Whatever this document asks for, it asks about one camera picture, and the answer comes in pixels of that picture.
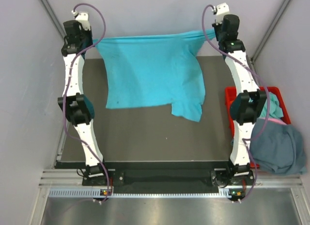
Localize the bright cyan t shirt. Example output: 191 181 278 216
96 30 215 122

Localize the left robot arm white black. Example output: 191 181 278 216
58 20 110 185

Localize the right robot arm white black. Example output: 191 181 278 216
213 13 267 184

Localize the red plastic bin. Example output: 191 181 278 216
225 87 290 167

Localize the teal green t shirt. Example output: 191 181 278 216
259 92 284 119

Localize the pink t shirt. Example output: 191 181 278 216
268 118 286 125

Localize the grey blue t shirt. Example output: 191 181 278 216
230 118 308 175

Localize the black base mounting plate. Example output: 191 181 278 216
55 161 255 193

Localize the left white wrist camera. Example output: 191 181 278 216
71 10 91 31

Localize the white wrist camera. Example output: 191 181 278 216
71 10 91 31
212 3 230 25

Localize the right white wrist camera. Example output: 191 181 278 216
212 3 230 25

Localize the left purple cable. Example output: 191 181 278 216
62 2 114 203

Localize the purple cable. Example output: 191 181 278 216
202 4 271 203
62 2 114 203

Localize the right aluminium frame post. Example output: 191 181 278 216
250 0 292 64

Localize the aluminium frame post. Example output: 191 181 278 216
39 0 66 168
250 0 292 64

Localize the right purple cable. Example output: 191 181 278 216
202 4 271 203

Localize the left aluminium frame post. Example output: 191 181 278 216
39 0 66 168

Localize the grey slotted cable duct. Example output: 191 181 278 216
48 188 241 199

